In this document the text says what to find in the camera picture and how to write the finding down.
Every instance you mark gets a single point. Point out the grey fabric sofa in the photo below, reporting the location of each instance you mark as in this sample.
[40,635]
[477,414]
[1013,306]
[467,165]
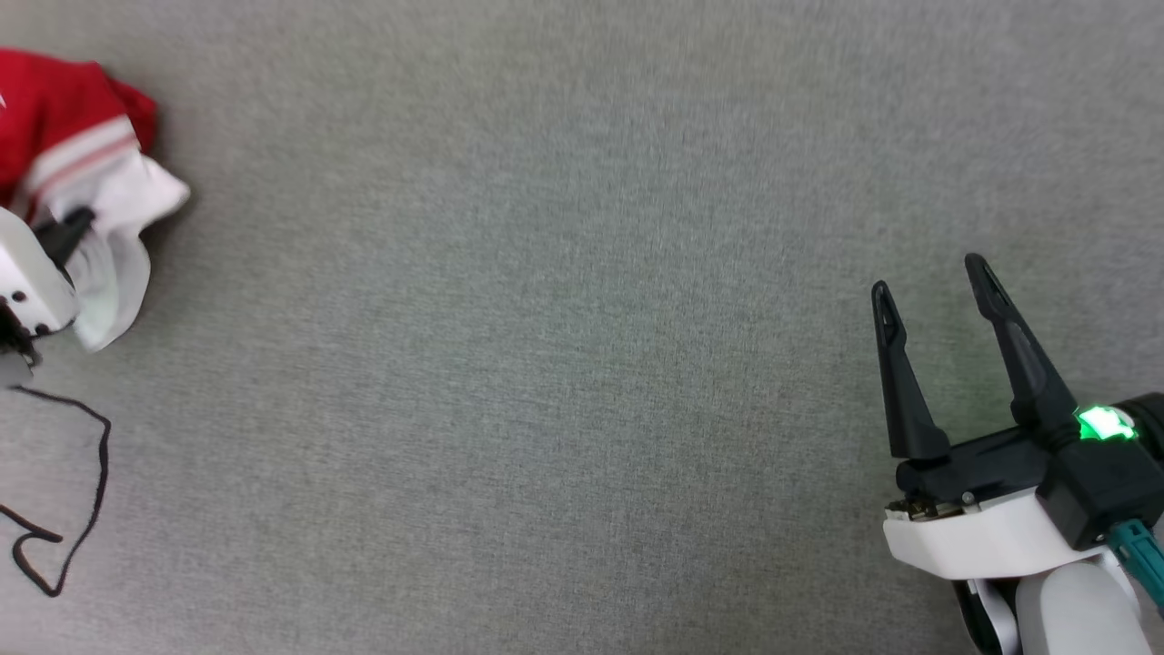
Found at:
[546,364]

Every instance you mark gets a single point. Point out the red and white jersey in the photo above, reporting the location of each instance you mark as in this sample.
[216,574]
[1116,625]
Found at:
[64,109]

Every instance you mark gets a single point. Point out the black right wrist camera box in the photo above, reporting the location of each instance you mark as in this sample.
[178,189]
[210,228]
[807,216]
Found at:
[1105,482]

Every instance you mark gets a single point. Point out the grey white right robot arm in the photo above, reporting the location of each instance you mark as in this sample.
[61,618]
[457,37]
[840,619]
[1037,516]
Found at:
[1064,614]

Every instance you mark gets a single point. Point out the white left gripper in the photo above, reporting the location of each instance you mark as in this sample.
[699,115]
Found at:
[32,282]

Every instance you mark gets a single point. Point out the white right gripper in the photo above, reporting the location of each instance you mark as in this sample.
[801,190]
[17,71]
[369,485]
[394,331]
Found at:
[982,541]

